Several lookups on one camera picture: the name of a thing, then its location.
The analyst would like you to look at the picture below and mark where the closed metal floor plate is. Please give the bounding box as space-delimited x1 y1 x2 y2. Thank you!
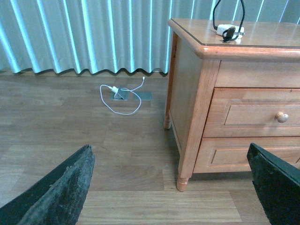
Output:
134 91 152 101

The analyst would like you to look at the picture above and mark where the wooden nightstand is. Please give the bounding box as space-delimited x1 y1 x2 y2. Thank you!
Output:
164 18 300 191

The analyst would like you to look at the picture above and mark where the pale blue curtain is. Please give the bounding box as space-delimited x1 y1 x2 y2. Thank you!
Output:
0 0 300 74

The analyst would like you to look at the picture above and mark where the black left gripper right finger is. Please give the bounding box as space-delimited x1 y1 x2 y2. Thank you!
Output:
247 143 300 225

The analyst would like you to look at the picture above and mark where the black charger cable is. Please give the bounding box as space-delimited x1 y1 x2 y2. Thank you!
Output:
212 0 246 43

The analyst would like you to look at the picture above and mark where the white floor charger cable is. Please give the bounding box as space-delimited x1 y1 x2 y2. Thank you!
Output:
99 76 146 115

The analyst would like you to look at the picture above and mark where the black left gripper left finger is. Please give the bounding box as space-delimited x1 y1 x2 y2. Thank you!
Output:
0 145 95 225

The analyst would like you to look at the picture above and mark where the wooden drawer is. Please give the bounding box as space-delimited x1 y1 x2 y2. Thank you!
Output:
193 137 300 173
203 88 300 138

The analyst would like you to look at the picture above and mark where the round wooden upper knob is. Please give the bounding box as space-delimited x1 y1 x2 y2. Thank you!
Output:
275 112 289 123

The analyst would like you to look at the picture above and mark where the white charger adapter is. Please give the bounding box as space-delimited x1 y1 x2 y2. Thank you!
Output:
216 24 245 37

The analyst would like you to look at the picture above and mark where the open metal floor socket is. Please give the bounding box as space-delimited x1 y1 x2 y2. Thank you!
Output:
110 86 128 100

